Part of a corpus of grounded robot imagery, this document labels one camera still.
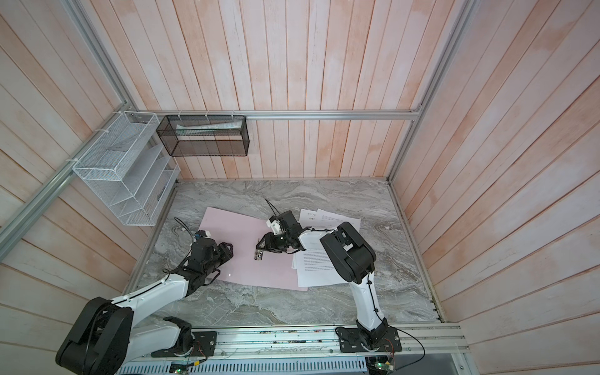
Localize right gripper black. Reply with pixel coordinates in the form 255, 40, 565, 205
256, 232, 292, 253

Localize pink folder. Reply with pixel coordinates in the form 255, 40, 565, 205
199, 207, 308, 292

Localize printed paper sheet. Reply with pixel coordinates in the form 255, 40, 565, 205
309, 209, 361, 231
298, 209, 320, 228
292, 250, 346, 288

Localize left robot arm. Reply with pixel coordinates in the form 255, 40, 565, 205
56, 231, 234, 374

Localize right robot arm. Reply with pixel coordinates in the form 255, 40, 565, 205
255, 211, 395, 353

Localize papers in black basket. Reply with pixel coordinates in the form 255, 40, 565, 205
175, 120, 244, 137

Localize black mesh basket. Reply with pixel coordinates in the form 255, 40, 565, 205
156, 114, 250, 157

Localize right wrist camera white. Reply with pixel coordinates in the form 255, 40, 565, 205
267, 216, 284, 236

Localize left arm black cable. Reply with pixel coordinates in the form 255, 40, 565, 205
161, 216, 198, 275

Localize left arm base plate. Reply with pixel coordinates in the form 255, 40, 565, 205
150, 331, 217, 359

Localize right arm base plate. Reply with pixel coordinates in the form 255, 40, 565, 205
335, 327, 403, 353

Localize white wire mesh rack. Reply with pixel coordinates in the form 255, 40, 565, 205
73, 112, 180, 227

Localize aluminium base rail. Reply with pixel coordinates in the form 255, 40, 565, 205
79, 322, 471, 364

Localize right base black cable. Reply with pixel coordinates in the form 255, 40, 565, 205
388, 327, 427, 372

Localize horizontal aluminium frame bar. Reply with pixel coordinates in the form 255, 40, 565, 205
151, 109, 420, 121

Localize left aluminium frame bar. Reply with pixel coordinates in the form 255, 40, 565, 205
1, 102, 132, 260

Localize left rear aluminium post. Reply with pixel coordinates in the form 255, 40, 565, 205
61, 0, 138, 110

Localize right aluminium frame post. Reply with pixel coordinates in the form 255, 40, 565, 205
384, 1, 481, 184

